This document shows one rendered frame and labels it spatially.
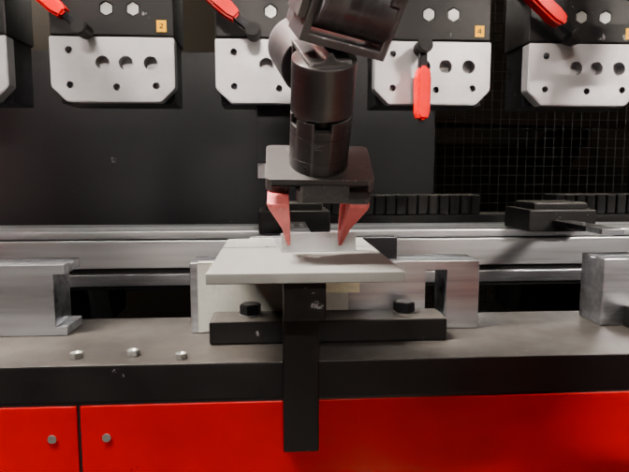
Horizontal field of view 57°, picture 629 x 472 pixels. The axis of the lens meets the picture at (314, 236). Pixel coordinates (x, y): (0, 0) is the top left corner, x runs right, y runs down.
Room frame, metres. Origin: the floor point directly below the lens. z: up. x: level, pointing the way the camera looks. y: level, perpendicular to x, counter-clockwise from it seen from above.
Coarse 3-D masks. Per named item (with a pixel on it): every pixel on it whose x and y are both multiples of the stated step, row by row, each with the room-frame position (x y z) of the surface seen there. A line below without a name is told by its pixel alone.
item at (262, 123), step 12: (264, 108) 0.78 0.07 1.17; (276, 108) 0.78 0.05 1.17; (288, 108) 0.78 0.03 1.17; (264, 120) 0.78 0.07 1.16; (276, 120) 0.78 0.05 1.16; (288, 120) 0.78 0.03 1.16; (264, 132) 0.78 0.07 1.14; (276, 132) 0.78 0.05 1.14; (288, 132) 0.78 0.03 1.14; (264, 144) 0.78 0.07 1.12; (276, 144) 0.78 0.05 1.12; (288, 144) 0.78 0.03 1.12; (264, 156) 0.78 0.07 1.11; (264, 168) 0.79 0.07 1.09
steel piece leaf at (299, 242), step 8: (296, 232) 0.64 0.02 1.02; (304, 232) 0.64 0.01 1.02; (312, 232) 0.65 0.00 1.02; (320, 232) 0.65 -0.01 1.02; (328, 232) 0.65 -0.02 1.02; (336, 232) 0.65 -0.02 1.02; (352, 232) 0.65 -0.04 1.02; (272, 240) 0.74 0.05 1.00; (280, 240) 0.74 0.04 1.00; (296, 240) 0.64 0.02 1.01; (304, 240) 0.64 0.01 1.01; (312, 240) 0.65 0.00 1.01; (320, 240) 0.65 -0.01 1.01; (328, 240) 0.65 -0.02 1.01; (336, 240) 0.65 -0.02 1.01; (344, 240) 0.65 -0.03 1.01; (352, 240) 0.65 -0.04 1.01; (280, 248) 0.66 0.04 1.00; (288, 248) 0.64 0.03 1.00; (296, 248) 0.64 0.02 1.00; (304, 248) 0.64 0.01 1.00; (312, 248) 0.65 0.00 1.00; (320, 248) 0.65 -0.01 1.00; (328, 248) 0.65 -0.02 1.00; (336, 248) 0.65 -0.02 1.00; (344, 248) 0.65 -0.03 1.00; (352, 248) 0.65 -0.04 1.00
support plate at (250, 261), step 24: (240, 240) 0.75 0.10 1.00; (264, 240) 0.75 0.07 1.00; (360, 240) 0.75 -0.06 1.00; (216, 264) 0.56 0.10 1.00; (240, 264) 0.56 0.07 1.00; (264, 264) 0.56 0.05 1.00; (288, 264) 0.56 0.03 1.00; (312, 264) 0.56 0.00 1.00; (336, 264) 0.56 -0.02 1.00; (360, 264) 0.56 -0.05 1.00; (384, 264) 0.56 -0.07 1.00
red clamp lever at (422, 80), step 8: (424, 40) 0.72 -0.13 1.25; (416, 48) 0.73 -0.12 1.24; (424, 48) 0.72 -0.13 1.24; (424, 56) 0.73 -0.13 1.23; (424, 64) 0.73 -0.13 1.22; (416, 72) 0.74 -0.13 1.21; (424, 72) 0.72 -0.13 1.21; (416, 80) 0.73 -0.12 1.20; (424, 80) 0.72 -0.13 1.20; (416, 88) 0.73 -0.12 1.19; (424, 88) 0.72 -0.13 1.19; (416, 96) 0.73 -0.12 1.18; (424, 96) 0.72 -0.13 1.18; (416, 104) 0.73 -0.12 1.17; (424, 104) 0.72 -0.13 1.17; (416, 112) 0.73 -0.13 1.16; (424, 112) 0.72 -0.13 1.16
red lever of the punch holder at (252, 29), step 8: (208, 0) 0.71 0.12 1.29; (216, 0) 0.71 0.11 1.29; (224, 0) 0.71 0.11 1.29; (216, 8) 0.71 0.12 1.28; (224, 8) 0.71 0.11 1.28; (232, 8) 0.71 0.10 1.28; (224, 16) 0.72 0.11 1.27; (232, 16) 0.71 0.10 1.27; (240, 16) 0.71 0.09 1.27; (240, 24) 0.72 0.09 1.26; (248, 24) 0.71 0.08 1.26; (256, 24) 0.71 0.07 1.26; (248, 32) 0.71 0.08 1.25; (256, 32) 0.71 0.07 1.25; (256, 40) 0.73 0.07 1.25
